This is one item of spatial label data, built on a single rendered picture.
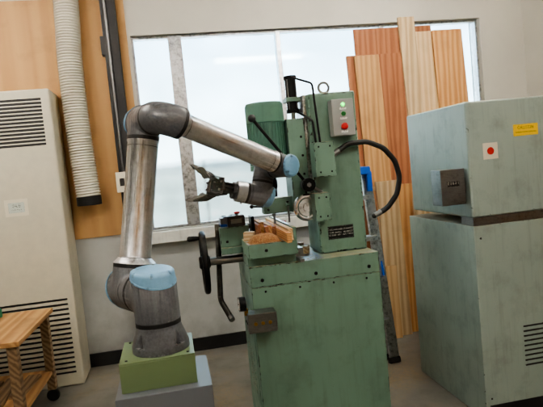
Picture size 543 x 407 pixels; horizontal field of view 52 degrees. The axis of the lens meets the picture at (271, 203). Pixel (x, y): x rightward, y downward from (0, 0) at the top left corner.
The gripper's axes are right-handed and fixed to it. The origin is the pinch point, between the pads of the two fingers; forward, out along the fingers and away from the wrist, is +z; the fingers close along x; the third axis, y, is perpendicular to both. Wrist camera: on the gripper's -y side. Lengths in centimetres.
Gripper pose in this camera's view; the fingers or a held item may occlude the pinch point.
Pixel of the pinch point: (187, 182)
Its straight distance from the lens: 228.6
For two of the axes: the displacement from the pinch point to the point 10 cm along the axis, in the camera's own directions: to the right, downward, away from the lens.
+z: -9.3, -1.8, -3.2
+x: -1.2, 9.7, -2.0
